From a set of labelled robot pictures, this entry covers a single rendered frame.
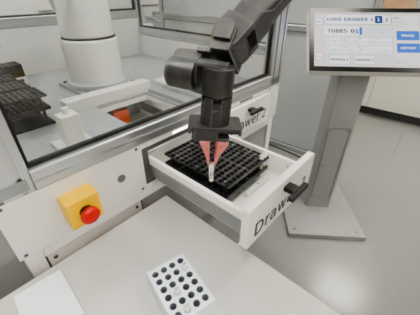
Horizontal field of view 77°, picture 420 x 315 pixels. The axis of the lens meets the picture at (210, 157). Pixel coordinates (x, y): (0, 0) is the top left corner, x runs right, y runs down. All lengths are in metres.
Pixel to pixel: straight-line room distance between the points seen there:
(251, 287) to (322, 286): 1.02
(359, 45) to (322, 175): 0.76
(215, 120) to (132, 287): 0.38
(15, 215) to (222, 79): 0.47
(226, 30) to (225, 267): 0.48
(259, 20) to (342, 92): 1.09
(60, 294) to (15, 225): 0.16
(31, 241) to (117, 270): 0.19
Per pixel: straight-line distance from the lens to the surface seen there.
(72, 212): 0.63
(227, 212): 0.59
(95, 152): 0.64
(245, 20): 0.51
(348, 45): 1.46
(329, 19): 1.50
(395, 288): 1.77
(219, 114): 0.49
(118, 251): 0.70
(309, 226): 1.81
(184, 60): 0.51
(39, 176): 0.61
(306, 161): 0.69
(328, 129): 1.63
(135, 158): 0.71
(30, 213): 0.65
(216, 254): 0.66
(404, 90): 3.56
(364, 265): 1.78
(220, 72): 0.46
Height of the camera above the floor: 1.28
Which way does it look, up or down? 33 degrees down
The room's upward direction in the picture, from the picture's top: straight up
